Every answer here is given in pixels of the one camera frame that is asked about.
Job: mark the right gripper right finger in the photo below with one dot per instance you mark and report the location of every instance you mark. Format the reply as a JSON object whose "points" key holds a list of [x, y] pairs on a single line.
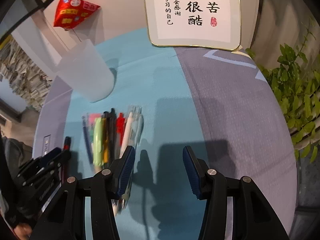
{"points": [[196, 170]]}

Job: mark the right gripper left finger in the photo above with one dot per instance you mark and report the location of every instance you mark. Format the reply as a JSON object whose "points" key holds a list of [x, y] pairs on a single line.
{"points": [[121, 171]]}

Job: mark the clear blue gel pen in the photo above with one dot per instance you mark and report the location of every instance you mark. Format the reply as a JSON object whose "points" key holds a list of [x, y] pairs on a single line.
{"points": [[87, 140]]}

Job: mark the light blue capped pen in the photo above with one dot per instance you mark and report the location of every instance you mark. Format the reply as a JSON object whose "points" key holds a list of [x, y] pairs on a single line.
{"points": [[136, 126]]}

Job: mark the red black pen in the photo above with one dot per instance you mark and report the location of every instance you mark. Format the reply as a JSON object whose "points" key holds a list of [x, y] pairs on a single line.
{"points": [[66, 157]]}

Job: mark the person's left hand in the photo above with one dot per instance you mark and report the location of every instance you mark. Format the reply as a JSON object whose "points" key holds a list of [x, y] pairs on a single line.
{"points": [[23, 231]]}

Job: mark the white pen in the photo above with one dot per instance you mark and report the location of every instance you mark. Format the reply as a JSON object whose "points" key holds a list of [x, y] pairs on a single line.
{"points": [[126, 134]]}

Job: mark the green shark pen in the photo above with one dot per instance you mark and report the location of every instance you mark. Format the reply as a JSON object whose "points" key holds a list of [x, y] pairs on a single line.
{"points": [[98, 143]]}

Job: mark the black yellow pen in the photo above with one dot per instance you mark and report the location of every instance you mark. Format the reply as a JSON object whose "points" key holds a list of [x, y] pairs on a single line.
{"points": [[109, 137]]}

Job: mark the pink blue highlighter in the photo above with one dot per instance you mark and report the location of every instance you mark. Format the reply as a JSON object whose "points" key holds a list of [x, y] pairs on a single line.
{"points": [[91, 123]]}

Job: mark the blue grey desk mat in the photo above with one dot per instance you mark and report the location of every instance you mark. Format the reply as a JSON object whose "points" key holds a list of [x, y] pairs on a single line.
{"points": [[215, 101]]}

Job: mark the translucent white plastic cup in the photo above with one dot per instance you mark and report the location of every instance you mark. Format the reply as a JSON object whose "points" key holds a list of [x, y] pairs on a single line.
{"points": [[85, 71]]}

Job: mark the green leafy plant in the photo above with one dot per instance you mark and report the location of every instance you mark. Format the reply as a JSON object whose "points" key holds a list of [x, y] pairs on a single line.
{"points": [[295, 84]]}

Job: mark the framed calligraphy sign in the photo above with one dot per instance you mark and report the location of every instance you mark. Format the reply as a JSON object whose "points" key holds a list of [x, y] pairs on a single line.
{"points": [[194, 23]]}

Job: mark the red fabric lucky charm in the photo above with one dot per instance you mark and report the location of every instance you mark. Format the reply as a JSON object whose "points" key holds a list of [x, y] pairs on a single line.
{"points": [[70, 13]]}

